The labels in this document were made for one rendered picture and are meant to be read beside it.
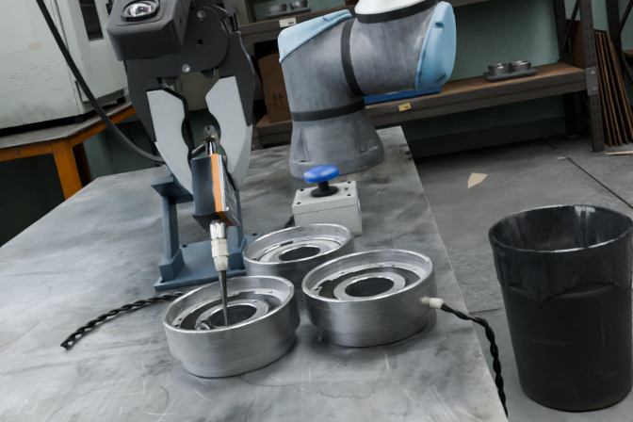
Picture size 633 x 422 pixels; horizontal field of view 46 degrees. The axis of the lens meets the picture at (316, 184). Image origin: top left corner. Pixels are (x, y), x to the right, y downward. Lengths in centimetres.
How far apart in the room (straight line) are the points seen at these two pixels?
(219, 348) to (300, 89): 62
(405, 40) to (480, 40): 363
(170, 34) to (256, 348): 23
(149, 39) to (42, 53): 238
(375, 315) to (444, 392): 8
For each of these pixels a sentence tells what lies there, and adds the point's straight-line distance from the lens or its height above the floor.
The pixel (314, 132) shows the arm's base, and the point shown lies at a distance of 111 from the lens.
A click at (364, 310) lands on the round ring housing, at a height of 83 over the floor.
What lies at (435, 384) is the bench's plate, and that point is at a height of 80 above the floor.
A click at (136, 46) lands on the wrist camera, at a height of 105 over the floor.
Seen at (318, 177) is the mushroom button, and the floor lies 87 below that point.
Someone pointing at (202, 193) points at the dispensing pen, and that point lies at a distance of 57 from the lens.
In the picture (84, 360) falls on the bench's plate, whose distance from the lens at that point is 67.
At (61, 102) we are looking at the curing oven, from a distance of 287.
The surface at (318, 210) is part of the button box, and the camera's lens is 81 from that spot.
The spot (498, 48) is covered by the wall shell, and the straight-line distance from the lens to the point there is 468.
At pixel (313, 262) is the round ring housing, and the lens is 65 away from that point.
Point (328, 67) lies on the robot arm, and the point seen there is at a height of 96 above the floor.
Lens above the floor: 105
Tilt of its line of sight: 14 degrees down
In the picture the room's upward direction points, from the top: 11 degrees counter-clockwise
